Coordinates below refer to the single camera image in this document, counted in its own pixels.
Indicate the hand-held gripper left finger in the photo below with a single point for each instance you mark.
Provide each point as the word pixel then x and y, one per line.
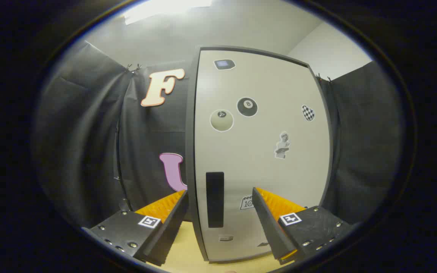
pixel 169 235

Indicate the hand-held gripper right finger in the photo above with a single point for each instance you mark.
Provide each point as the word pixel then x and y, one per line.
pixel 271 227

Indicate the light grey cabinet door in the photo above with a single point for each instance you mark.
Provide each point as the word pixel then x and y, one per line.
pixel 260 170

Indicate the dark grey cabinet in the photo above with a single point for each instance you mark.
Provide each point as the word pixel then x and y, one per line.
pixel 190 132

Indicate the black backdrop cloth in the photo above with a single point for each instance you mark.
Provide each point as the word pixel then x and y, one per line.
pixel 89 132

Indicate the ceiling light panel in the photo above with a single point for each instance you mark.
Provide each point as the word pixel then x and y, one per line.
pixel 157 9

